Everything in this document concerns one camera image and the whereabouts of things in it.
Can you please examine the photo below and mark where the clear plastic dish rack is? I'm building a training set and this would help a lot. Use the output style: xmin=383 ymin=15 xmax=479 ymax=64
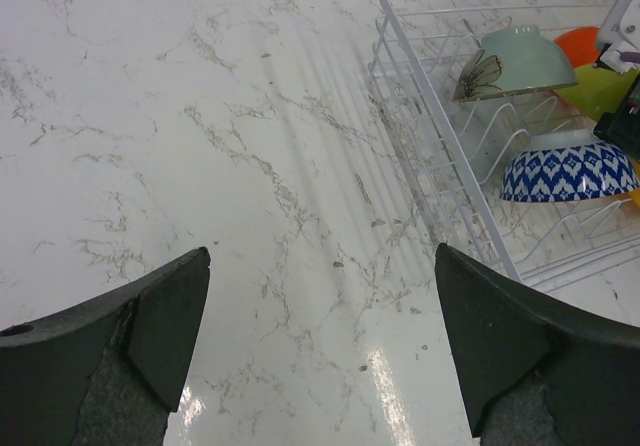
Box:
xmin=369 ymin=0 xmax=639 ymax=291

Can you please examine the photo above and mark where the red plastic bowl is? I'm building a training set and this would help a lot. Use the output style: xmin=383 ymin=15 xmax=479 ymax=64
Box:
xmin=554 ymin=26 xmax=600 ymax=68

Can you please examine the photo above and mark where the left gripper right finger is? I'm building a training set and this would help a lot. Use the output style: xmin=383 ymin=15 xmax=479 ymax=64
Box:
xmin=435 ymin=243 xmax=639 ymax=445

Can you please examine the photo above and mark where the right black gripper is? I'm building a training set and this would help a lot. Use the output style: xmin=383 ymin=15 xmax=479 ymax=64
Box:
xmin=593 ymin=78 xmax=639 ymax=156

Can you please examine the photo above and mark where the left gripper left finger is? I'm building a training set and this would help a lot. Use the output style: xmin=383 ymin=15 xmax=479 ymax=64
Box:
xmin=1 ymin=247 xmax=211 ymax=445

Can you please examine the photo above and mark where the yellow plastic bowl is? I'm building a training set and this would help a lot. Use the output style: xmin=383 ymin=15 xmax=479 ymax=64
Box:
xmin=628 ymin=189 xmax=640 ymax=207

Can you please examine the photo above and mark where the green plastic bowl underneath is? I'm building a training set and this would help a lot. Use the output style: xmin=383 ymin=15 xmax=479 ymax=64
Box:
xmin=554 ymin=64 xmax=639 ymax=122

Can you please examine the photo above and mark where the green ceramic bowl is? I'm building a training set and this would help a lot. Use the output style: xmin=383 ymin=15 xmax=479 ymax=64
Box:
xmin=452 ymin=25 xmax=578 ymax=102

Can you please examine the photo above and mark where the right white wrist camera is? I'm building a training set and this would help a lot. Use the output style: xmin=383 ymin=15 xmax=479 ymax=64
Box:
xmin=596 ymin=0 xmax=639 ymax=74

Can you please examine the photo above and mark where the red patterned glass bowl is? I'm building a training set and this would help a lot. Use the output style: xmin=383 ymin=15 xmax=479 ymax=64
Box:
xmin=500 ymin=129 xmax=639 ymax=203

